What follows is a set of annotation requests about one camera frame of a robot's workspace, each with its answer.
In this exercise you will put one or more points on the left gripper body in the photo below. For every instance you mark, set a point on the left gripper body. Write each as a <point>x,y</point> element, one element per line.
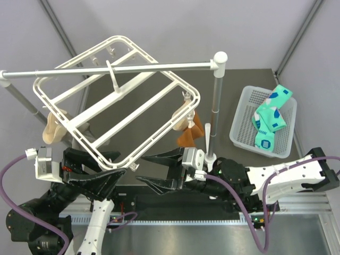
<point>65,169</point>

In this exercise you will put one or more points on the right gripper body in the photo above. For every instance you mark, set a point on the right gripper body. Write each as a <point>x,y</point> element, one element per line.
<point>190,183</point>

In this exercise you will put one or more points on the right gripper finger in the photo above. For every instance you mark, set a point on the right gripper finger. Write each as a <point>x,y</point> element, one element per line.
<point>172,159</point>
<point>161,186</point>

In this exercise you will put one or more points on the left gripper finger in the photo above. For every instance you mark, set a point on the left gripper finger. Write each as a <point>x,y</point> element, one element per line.
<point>99,186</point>
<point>83,158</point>

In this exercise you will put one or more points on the orange brown sock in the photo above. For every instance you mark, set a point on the orange brown sock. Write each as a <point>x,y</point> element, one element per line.
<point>193,130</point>

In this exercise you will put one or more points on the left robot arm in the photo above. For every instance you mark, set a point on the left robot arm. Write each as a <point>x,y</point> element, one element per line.
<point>38,222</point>

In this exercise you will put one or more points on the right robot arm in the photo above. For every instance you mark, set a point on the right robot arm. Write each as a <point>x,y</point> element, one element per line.
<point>245,188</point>

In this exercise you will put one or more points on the grey sock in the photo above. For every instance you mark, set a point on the grey sock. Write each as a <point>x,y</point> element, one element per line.
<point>86,131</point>

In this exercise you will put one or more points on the beige sock right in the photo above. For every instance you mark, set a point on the beige sock right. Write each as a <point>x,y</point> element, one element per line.
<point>183,122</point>

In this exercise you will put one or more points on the beige sock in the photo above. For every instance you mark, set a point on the beige sock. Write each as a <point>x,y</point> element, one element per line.
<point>54,132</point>
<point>183,122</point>

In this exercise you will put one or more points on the beige sock left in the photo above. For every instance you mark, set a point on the beige sock left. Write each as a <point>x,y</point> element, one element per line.
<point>54,132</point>

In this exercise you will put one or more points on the dark grey table mat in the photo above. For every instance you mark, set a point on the dark grey table mat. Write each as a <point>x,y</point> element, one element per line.
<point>135,133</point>

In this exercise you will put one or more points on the white perforated plastic basket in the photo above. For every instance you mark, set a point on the white perforated plastic basket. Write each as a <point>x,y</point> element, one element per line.
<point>243,132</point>

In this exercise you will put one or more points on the silver white drying rack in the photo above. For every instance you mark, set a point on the silver white drying rack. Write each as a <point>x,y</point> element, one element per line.
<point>124,79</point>

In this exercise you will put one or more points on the teal sock upper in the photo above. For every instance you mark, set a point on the teal sock upper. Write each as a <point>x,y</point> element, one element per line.
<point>278,98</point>

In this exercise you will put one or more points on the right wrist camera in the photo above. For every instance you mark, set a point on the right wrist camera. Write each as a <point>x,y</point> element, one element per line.
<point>193,162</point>

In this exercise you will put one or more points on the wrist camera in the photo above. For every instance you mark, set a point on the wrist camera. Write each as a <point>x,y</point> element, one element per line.
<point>45,168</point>
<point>193,162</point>

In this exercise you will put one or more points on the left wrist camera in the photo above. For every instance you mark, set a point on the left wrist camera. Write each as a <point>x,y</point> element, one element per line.
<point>45,168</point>

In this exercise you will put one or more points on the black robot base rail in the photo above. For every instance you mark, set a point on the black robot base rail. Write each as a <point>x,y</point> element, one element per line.
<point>172,206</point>

